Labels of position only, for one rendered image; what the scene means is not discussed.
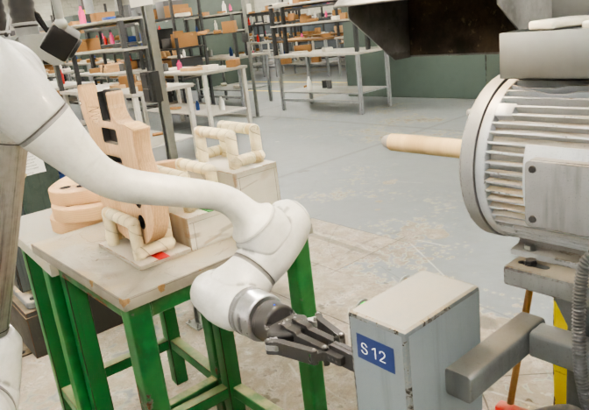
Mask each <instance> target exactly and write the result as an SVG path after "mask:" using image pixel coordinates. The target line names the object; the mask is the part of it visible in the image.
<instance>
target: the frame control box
mask: <svg viewBox="0 0 589 410"><path fill-rule="evenodd" d="M348 316H349V325H350V335H351V352H352V361H353V370H354V379H355V388H356V397H357V406H358V410H482V409H483V400H482V394H481V395H480V396H479V397H478V398H476V399H475V400H474V401H473V402H472V403H466V402H464V401H463V400H461V399H458V398H455V397H453V396H451V395H449V394H448V393H447V392H446V388H445V369H446V368H447V367H449V366H450V365H451V364H453V363H454V362H456V361H457V360H458V359H459V358H461V357H462V356H463V355H464V354H465V353H467V352H468V351H469V350H471V349H472V348H474V347H475V346H476V345H478V344H479V343H480V314H479V287H478V286H475V285H473V284H469V283H466V282H463V281H460V280H457V279H452V278H448V277H445V276H442V275H439V274H435V273H433V272H427V271H419V272H417V273H416V274H414V275H412V276H410V277H409V278H407V279H404V280H403V281H402V282H400V283H398V284H396V285H395V286H392V287H390V288H388V289H387V290H386V291H384V292H382V293H380V294H378V295H376V296H374V297H373V298H371V299H370V300H368V301H366V302H364V303H362V304H360V305H359V306H357V307H355V308H354V309H352V310H350V312H349V314H348ZM535 410H581V409H580V408H579V407H577V406H574V405H570V404H556V405H552V406H544V407H541V408H537V409H535Z"/></svg>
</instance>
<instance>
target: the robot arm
mask: <svg viewBox="0 0 589 410"><path fill-rule="evenodd" d="M28 152H30V153H31V154H33V155H35V156H36V157H38V158H39V159H42V160H43V161H45V162H46V163H47V164H48V165H50V166H52V167H53V168H55V169H56V170H58V171H59V172H61V173H63V174H64V175H66V176H67V177H68V178H69V179H71V180H73V181H74V182H76V183H77V184H79V185H80V186H82V187H84V188H86V189H87V190H89V191H91V192H93V193H95V194H98V195H101V196H102V197H105V198H108V199H111V200H114V201H121V202H126V203H133V204H143V205H155V206H168V207H180V208H192V209H211V210H215V211H218V212H220V213H222V214H224V215H225V216H227V217H228V218H229V219H230V221H231V223H232V225H233V233H232V237H233V239H234V240H235V241H236V246H237V248H238V249H237V251H236V252H235V253H234V255H233V256H232V257H231V258H230V259H229V260H228V261H227V262H225V263H224V264H223V265H221V266H219V267H217V269H212V270H208V271H206V272H203V273H202V274H200V275H198V276H197V277H196V278H195V280H194V282H193V284H192V286H191V289H190V299H191V301H192V303H193V305H194V306H195V308H196V309H197V310H198V311H199V312H200V313H202V315H203V316H204V317H205V318H206V319H207V320H208V321H210V322H212V323H213V324H215V325H217V326H218V327H219V328H221V329H226V330H228V331H236V332H237V333H239V334H240V335H243V336H246V337H248V338H250V339H252V340H253V341H255V342H265V346H266V354H267V355H279V356H283V357H287V358H291V359H294V360H297V361H300V362H303V363H306V364H312V365H318V364H319V361H323V364H324V366H329V365H330V363H333V364H335V365H337V366H343V367H344V368H346V369H348V370H350V371H353V372H354V370H353V361H352V352H351V346H349V345H347V344H346V343H345V333H344V332H343V331H341V330H340V329H338V328H337V327H336V326H334V325H333V324H332V323H330V322H329V321H327V320H326V319H325V318H323V315H322V313H321V312H315V316H313V317H309V318H307V316H306V315H298V314H297V313H296V312H295V311H294V310H293V309H292V308H291V307H290V306H289V305H286V304H284V303H282V302H281V301H280V299H279V298H278V297H277V296H275V295H273V294H271V293H270V291H271V289H272V287H273V286H274V284H275V283H276V282H277V281H278V280H279V279H280V277H282V276H283V275H284V274H285V273H286V271H287V270H288V269H289V267H290V266H291V265H292V264H293V263H294V261H295V260H296V258H297V257H298V255H299V253H300V252H301V250H302V248H303V246H304V245H305V243H306V241H307V239H308V236H309V232H310V227H311V222H310V217H309V213H308V211H307V210H306V209H305V208H304V207H303V206H302V205H301V204H300V203H299V202H297V201H293V200H289V199H285V200H280V201H276V202H275V203H273V204H272V205H271V204H270V203H267V202H266V203H257V202H255V201H254V200H253V199H251V198H250V197H249V196H247V195H246V194H244V193H242V192H241V191H239V190H237V189H236V188H234V187H230V186H228V185H225V184H222V183H218V182H214V181H210V180H199V179H193V178H187V177H181V176H175V175H169V174H163V173H152V172H146V171H140V170H136V169H132V168H129V167H126V166H122V165H120V164H118V163H117V162H115V161H113V160H112V159H110V158H109V157H108V156H107V155H105V154H104V153H103V152H102V150H101V149H100V148H99V147H98V146H97V144H96V143H95V141H94V140H93V139H92V137H91V136H90V135H89V134H88V133H87V131H86V130H85V128H84V127H83V126H82V124H81V122H80V121H79V119H78V118H77V117H76V115H75V114H74V112H73V111H72V110H71V108H70V107H69V106H68V105H67V103H66V102H65V101H64V100H63V99H62V97H61V96H60V95H59V94H58V92H57V91H56V90H55V89H54V87H53V86H52V84H51V83H50V82H49V80H48V79H47V75H46V70H45V67H44V65H43V63H42V61H41V60H40V59H39V57H38V56H37V55H36V53H34V52H33V51H32V50H31V49H30V48H28V47H27V46H24V45H22V44H21V43H18V42H16V41H14V40H10V39H4V38H2V37H1V36H0V410H18V404H19V397H20V383H21V371H22V350H23V340H22V337H21V335H20V334H19V333H18V332H17V331H16V330H15V329H14V328H13V327H12V326H11V325H10V321H11V304H12V296H13V287H14V279H15V271H16V262H17V253H18V237H19V228H20V220H21V211H22V203H23V194H24V185H25V169H26V161H27V153H28ZM309 354H310V357H309Z"/></svg>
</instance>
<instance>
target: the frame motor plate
mask: <svg viewBox="0 0 589 410"><path fill-rule="evenodd" d="M575 273H576V269H572V268H569V267H565V266H561V265H554V264H551V263H547V262H543V261H539V260H536V258H525V257H521V256H519V257H518V258H515V259H514V260H512V261H511V262H509V263H508V264H506V265H505V266H504V283H505V284H507V285H510V286H516V287H519V288H522V289H526V290H529V291H532V292H535V293H541V294H544V295H548V296H550V297H554V298H558V299H560V300H566V301H569V302H572V301H573V299H572V297H573V294H574V292H573V290H574V289H573V287H574V285H573V284H574V283H575V282H574V281H573V280H575V278H574V277H575V276H576V275H575ZM587 285H588V288H587V291H586V292H587V295H586V296H587V297H586V299H587V301H586V303H587V304H586V306H587V307H589V284H587Z"/></svg>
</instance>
